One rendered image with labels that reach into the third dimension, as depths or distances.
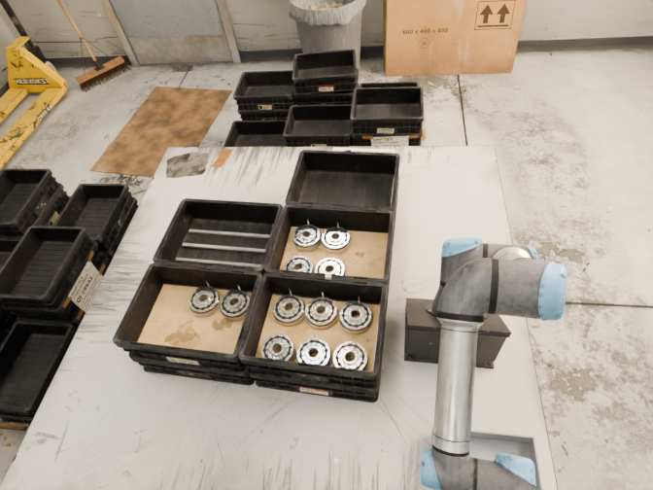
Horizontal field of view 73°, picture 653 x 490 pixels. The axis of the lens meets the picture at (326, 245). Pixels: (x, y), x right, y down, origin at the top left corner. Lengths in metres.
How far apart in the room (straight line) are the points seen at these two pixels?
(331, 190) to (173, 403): 0.96
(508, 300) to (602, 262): 1.91
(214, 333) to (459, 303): 0.83
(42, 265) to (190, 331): 1.17
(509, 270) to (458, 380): 0.24
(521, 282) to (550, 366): 1.48
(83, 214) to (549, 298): 2.43
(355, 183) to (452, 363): 1.01
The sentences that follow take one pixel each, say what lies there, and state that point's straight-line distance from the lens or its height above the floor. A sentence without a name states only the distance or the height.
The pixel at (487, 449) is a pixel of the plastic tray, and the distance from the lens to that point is 1.43.
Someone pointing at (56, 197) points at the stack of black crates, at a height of 0.46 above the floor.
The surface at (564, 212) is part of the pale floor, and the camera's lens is 2.99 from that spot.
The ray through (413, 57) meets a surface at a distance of 3.94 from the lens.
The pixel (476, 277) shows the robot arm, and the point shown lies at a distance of 0.94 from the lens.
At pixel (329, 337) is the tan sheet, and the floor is 0.83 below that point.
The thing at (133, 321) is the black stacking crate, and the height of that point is 0.89.
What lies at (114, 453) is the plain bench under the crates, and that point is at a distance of 1.62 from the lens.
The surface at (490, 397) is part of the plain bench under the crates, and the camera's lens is 1.50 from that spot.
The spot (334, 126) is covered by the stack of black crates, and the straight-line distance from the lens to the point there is 2.82.
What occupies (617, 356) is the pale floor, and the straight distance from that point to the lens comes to 2.54.
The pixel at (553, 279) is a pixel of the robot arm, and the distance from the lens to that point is 0.95.
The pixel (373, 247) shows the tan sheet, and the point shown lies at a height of 0.83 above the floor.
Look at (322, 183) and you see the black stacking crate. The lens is 1.81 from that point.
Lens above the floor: 2.08
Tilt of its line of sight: 52 degrees down
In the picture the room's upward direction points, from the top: 9 degrees counter-clockwise
